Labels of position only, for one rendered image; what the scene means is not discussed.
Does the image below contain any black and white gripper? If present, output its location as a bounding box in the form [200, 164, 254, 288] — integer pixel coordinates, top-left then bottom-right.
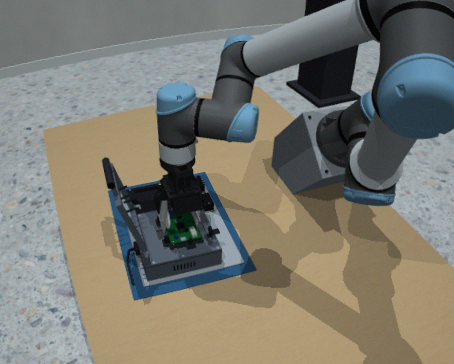
[154, 157, 202, 233]

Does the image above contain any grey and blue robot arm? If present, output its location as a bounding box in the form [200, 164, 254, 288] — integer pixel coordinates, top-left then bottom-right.
[156, 0, 454, 206]

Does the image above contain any green circuit board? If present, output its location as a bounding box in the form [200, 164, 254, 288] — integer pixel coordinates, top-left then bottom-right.
[166, 211, 201, 244]

